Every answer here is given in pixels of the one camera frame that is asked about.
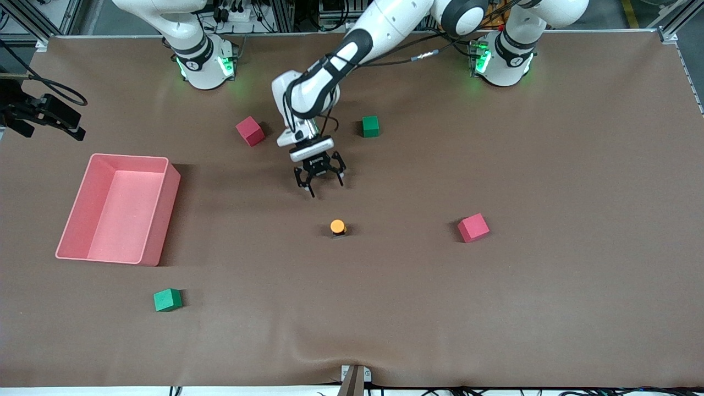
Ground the aluminium profile frame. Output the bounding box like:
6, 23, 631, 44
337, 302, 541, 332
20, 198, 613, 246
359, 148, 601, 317
0, 0, 83, 53
657, 0, 704, 45

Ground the pink plastic bin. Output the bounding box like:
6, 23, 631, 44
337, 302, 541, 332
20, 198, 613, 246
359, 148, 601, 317
55, 153, 182, 267

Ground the power strip with plugs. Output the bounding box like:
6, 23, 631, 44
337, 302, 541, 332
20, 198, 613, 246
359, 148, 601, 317
212, 0, 265, 25

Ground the aluminium frame post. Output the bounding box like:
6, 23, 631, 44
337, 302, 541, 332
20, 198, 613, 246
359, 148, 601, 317
277, 0, 296, 32

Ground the pink cube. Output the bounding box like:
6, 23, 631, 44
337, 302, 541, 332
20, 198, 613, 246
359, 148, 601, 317
457, 213, 491, 244
235, 115, 266, 147

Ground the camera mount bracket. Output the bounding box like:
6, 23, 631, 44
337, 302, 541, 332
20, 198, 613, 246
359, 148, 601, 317
337, 364, 372, 396

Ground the large table cover cloth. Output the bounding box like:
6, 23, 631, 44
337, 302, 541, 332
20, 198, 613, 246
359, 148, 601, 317
0, 30, 704, 388

